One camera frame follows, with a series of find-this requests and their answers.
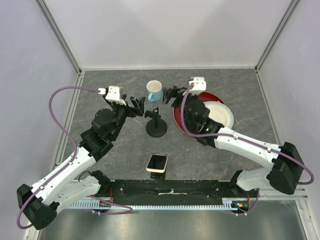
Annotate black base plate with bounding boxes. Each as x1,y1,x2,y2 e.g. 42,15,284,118
82,178,260,207

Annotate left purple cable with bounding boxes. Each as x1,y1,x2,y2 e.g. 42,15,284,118
16,86,133,230

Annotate phone with beige case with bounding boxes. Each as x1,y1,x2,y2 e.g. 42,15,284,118
145,154,168,174

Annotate black round-base phone holder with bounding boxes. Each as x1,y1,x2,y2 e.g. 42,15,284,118
144,107,168,138

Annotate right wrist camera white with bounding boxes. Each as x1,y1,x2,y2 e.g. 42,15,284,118
188,76,207,95

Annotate red round tray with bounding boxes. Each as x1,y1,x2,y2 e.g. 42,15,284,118
172,91,226,138

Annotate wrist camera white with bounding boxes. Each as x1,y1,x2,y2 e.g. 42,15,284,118
188,76,207,95
98,85,127,106

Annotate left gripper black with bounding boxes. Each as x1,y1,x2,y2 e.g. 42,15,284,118
110,94,145,140

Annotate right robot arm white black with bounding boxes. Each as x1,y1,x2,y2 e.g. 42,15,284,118
162,86,304,197

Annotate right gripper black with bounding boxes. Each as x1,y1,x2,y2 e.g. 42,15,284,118
162,85,199,131

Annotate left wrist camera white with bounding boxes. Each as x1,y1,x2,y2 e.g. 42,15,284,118
98,85,127,106

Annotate blue mug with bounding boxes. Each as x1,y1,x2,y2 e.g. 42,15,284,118
146,80,163,103

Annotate grey slotted cable duct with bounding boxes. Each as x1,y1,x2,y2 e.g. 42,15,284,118
67,198,251,210

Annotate aluminium frame rail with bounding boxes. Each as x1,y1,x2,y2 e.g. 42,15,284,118
259,188,308,201

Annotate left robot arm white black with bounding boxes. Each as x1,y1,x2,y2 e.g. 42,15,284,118
16,97,146,230

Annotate black folding phone stand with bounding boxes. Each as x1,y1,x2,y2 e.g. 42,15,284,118
149,156,169,180

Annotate white paper plate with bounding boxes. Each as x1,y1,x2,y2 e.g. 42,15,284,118
204,101,234,129

